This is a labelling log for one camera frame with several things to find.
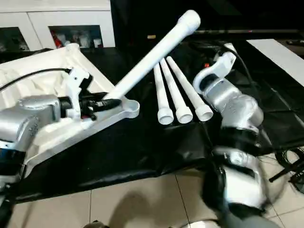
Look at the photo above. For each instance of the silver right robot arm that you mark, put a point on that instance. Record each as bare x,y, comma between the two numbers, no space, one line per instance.
235,107

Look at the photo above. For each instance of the white glass door cabinet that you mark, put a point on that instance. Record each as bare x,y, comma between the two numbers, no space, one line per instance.
59,19

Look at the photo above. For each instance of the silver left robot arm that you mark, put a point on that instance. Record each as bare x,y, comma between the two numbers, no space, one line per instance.
23,118

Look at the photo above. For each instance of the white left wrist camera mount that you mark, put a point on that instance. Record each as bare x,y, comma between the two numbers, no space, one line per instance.
74,85

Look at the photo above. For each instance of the black work mat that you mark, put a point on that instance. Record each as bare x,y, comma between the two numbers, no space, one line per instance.
142,147

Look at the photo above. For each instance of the dark shoe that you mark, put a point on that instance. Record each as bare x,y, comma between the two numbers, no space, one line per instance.
97,224

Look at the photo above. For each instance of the white plastic table leg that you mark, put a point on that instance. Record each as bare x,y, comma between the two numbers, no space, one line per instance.
152,54
177,95
162,99
190,90

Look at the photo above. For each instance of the red white bottle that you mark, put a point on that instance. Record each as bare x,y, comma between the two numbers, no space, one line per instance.
56,39

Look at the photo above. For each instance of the white plastic table top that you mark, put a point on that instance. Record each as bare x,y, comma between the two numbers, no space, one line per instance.
59,133

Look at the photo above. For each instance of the small yellow label tag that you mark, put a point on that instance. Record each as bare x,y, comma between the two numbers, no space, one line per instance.
151,37

